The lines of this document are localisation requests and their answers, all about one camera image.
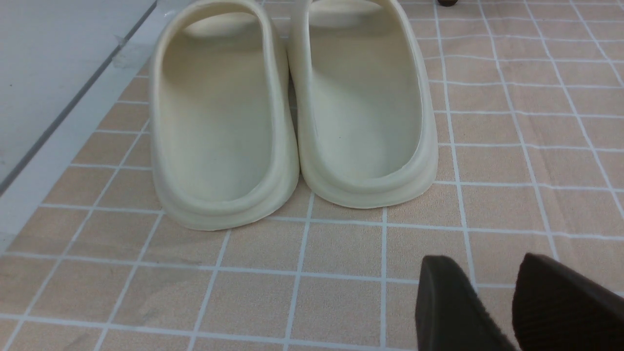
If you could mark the checkered tan floor mat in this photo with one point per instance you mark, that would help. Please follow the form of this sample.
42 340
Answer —
528 105

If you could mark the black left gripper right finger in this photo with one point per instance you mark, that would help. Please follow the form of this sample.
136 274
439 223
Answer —
554 308

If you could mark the cream slipper outer left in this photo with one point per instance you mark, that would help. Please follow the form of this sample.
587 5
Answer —
223 146

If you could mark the metal shoe rack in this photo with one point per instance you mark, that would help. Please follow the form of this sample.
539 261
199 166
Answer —
447 3

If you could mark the cream slipper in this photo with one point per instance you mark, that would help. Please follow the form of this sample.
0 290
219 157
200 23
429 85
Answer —
366 127
223 146

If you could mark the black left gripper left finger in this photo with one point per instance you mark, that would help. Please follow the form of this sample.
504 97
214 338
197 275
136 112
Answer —
449 316

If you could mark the cream slipper inner right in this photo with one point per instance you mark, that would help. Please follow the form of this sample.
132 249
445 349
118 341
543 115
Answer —
366 127

